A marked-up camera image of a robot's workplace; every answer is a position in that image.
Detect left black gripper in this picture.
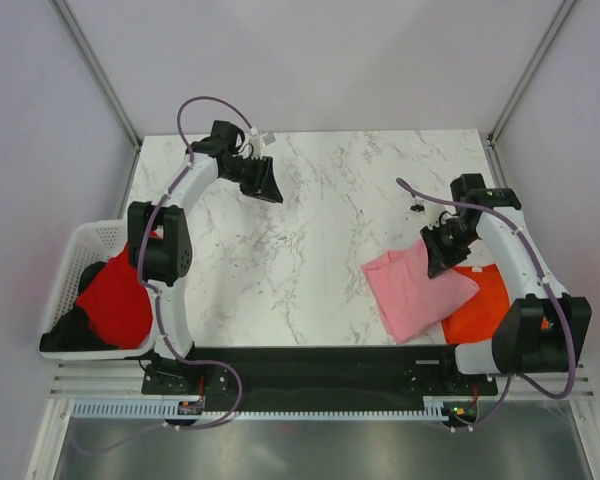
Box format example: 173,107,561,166
221,156,283,205

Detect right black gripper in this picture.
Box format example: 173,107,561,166
420,218,480,278

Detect pink polo shirt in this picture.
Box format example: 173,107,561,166
362,240,479,344

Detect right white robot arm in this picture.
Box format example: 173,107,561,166
421,173,592,394

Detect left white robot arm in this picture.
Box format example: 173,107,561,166
127,120,283,393

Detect folded orange t shirt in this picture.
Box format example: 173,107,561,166
439,263,551,345

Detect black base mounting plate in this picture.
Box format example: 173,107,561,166
142,345,498,410

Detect white plastic laundry basket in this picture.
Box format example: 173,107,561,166
38,219,157,363

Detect red t shirt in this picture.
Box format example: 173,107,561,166
75,243,153,349

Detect black t shirt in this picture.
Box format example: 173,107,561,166
39,260,119,354

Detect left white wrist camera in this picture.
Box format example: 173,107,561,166
248,127,276,159

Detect right aluminium frame post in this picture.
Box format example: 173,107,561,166
485,0,580,149

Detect aluminium frame post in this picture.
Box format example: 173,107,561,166
485,0,580,149
49,0,142,153

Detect left aluminium frame post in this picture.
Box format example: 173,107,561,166
49,0,142,153

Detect aluminium rail profile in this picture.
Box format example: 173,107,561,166
49,361,594,401

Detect white slotted cable duct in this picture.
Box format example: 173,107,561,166
71,397,448,421

